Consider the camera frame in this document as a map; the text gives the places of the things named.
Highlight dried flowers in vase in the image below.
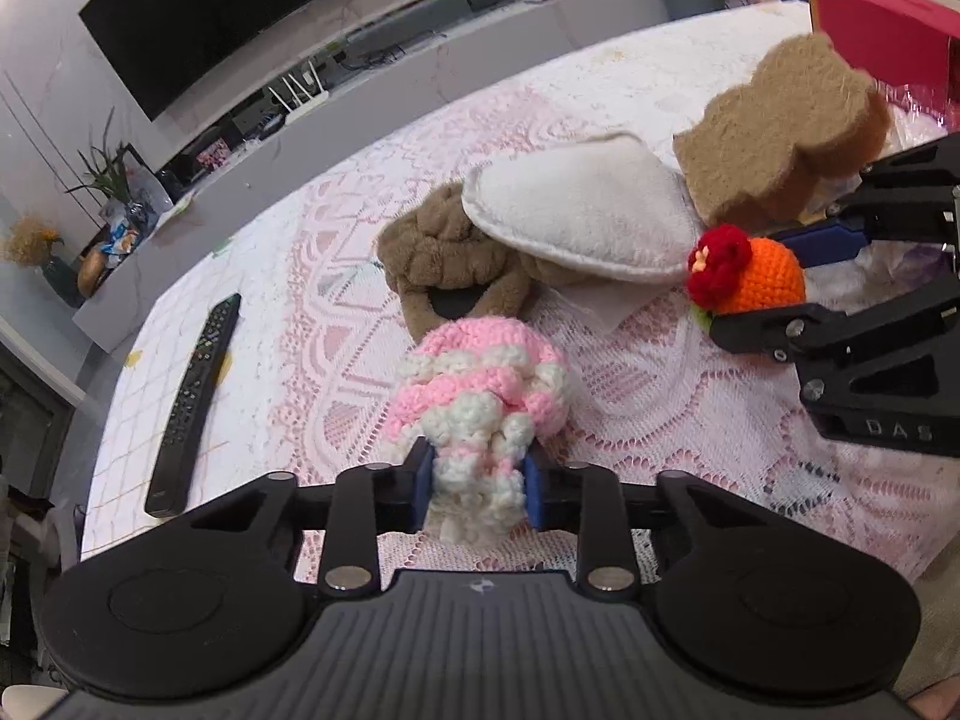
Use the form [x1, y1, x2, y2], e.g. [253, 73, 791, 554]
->
[0, 216, 83, 308]

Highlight beige fabric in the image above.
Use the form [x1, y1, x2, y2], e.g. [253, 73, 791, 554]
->
[896, 551, 960, 702]

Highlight clear plastic bag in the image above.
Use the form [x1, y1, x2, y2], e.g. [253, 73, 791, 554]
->
[840, 236, 960, 316]

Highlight brown round snack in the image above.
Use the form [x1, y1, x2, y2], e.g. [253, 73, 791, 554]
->
[77, 247, 113, 297]

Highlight black television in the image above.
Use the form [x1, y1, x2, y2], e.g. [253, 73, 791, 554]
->
[79, 0, 406, 122]

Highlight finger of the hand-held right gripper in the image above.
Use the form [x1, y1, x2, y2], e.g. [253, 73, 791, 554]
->
[780, 136, 960, 265]
[709, 285, 960, 402]

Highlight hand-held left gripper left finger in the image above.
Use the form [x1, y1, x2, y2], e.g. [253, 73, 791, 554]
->
[169, 441, 434, 592]

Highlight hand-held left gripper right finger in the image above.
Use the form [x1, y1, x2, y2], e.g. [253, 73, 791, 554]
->
[523, 448, 787, 592]

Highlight grey television cabinet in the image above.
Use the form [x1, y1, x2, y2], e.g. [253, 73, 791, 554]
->
[71, 0, 670, 355]

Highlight white router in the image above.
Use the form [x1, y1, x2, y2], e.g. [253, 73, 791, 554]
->
[266, 67, 331, 115]

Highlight orange crochet toy red flower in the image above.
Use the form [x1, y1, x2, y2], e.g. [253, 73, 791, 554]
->
[686, 223, 807, 327]

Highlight pink lace tablecloth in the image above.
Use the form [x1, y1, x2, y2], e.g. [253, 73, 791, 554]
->
[79, 0, 960, 586]

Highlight brown braided plush toy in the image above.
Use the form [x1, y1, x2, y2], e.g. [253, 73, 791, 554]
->
[375, 181, 556, 342]

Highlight green potted plant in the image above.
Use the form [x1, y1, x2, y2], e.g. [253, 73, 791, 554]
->
[64, 109, 151, 205]

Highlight pink box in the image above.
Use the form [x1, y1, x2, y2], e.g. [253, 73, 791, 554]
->
[814, 0, 960, 117]

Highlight pink white crochet toy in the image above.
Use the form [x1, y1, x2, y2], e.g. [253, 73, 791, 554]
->
[381, 317, 575, 545]

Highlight black remote control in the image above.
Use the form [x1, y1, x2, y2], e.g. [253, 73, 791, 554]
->
[144, 292, 242, 518]

